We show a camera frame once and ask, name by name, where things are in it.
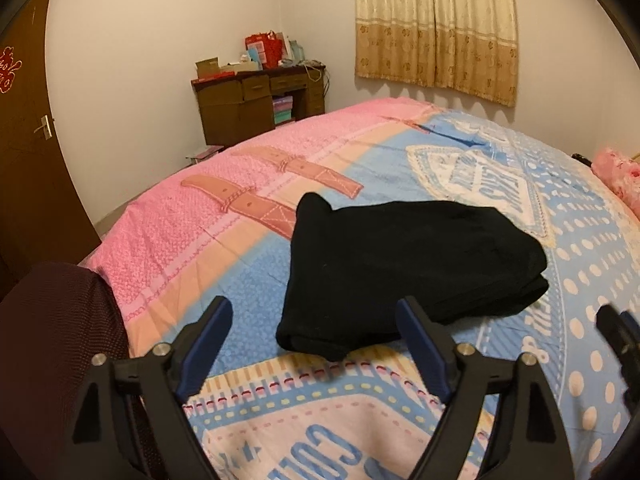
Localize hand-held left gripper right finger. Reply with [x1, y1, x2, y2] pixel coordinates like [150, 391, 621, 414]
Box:
[395, 296, 571, 480]

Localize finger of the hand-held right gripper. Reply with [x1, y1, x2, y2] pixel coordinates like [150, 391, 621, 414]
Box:
[595, 304, 640, 368]

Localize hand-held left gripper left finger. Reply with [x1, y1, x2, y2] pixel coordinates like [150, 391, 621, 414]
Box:
[71, 296, 234, 480]

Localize black pants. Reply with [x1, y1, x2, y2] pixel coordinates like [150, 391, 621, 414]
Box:
[276, 192, 551, 362]

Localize bed with pink-blue blanket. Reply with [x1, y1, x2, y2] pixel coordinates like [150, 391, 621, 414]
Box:
[80, 98, 640, 480]

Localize pink floral pillow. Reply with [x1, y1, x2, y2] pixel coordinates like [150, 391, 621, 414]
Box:
[591, 146, 640, 211]

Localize dark mesh chair back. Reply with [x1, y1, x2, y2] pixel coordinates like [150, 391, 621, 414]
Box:
[0, 261, 156, 480]

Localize brown wooden door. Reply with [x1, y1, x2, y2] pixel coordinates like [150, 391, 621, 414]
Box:
[0, 0, 103, 301]

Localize brown wooden desk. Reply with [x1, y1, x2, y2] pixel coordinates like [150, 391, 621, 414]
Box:
[190, 62, 328, 148]

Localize stack of pastel boxes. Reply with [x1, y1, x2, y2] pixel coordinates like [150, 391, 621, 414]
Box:
[271, 95, 295, 124]

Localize red gift bag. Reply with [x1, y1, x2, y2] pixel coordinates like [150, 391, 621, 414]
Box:
[245, 31, 286, 69]

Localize beige patterned curtain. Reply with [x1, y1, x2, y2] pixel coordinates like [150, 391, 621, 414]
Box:
[352, 0, 518, 107]

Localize red door decoration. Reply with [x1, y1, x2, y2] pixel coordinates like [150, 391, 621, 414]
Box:
[0, 46, 22, 93]

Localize white cable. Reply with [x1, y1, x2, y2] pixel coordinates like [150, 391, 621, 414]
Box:
[300, 61, 331, 98]

